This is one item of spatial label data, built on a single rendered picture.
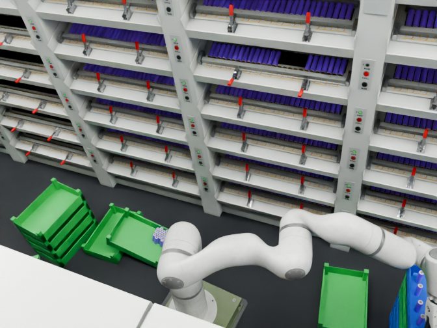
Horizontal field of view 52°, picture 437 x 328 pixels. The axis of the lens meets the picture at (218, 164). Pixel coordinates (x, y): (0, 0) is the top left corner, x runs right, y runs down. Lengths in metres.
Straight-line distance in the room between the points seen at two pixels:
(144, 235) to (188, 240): 0.97
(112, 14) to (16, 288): 1.61
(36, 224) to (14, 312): 2.13
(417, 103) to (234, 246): 0.78
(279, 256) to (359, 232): 0.23
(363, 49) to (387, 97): 0.22
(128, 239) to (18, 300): 2.10
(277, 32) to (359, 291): 1.26
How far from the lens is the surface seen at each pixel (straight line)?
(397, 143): 1.77
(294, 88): 1.67
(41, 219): 2.45
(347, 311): 2.19
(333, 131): 1.78
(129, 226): 2.45
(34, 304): 0.32
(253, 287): 2.23
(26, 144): 3.05
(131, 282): 2.36
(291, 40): 1.56
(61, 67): 2.24
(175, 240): 1.47
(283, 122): 1.82
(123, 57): 1.98
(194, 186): 2.41
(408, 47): 1.53
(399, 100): 1.64
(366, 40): 1.50
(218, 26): 1.66
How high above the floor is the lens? 1.98
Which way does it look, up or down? 47 degrees down
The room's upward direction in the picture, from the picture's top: 9 degrees counter-clockwise
